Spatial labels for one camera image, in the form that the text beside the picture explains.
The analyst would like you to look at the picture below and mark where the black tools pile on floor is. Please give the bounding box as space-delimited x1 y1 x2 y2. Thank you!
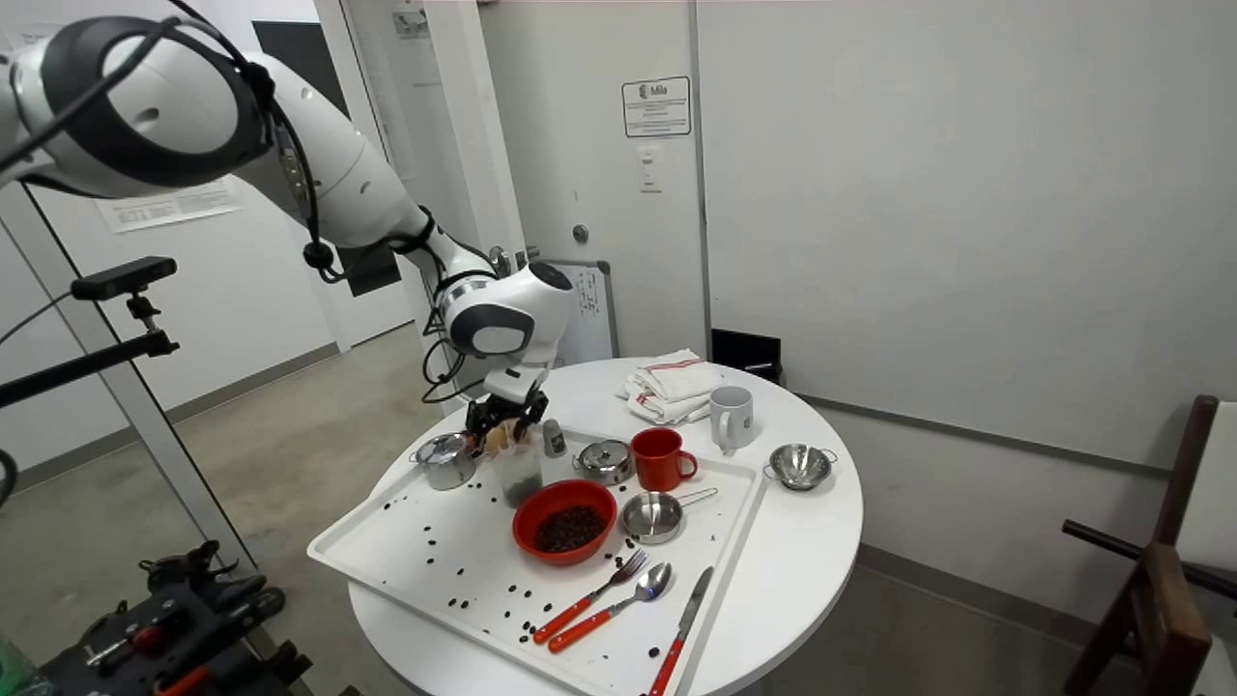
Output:
39 540 309 696

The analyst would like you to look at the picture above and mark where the grey salt shaker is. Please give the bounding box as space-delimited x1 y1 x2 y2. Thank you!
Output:
542 416 566 456

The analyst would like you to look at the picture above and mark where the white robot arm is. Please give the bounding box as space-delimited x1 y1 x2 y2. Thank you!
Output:
3 9 573 442

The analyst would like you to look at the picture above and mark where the white wall sign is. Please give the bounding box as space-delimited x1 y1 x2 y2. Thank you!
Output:
621 77 692 140

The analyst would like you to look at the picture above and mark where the white plastic tray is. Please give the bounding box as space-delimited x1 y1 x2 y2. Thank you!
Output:
309 461 765 696

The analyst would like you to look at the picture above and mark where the white mug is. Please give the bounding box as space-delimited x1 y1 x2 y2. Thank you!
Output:
713 387 758 452

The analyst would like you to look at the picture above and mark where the black box by wall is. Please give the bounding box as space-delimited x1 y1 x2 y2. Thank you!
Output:
713 329 780 381

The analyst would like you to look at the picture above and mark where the small steel cup behind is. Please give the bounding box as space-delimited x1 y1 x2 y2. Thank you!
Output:
580 442 634 488

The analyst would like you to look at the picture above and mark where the red mug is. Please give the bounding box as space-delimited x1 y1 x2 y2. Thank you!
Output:
631 429 701 491

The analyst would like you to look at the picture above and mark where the red handled spoon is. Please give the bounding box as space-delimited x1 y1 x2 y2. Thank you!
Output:
550 561 673 652

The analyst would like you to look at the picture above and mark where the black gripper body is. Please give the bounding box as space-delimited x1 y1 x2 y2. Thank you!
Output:
464 387 550 438

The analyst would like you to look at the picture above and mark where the black camera on tripod arm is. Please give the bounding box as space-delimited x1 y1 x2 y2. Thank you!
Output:
0 254 178 405

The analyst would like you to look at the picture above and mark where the wooden chair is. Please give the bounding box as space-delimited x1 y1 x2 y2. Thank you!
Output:
1062 394 1237 696

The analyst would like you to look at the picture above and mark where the red handled knife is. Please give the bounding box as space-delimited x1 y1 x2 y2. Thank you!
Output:
647 563 715 696

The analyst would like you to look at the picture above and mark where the steel pot with lid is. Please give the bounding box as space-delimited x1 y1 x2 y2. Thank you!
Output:
417 433 474 491

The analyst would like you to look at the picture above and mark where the red handled fork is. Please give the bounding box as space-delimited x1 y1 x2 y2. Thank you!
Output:
535 548 647 644

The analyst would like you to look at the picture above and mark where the beige fuzzy toy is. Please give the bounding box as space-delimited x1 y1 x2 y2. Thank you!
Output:
491 423 517 456

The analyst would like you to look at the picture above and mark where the small steel bowl on table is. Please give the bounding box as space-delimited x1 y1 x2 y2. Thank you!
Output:
768 446 831 491

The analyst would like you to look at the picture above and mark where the steel bowl beside red bowl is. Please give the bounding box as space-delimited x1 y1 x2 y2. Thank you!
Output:
617 491 683 545

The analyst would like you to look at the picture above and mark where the round white table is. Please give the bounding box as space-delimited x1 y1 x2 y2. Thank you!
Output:
347 366 862 696

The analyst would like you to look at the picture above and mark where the white red striped cloth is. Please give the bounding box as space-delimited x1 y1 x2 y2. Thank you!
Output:
617 349 718 425

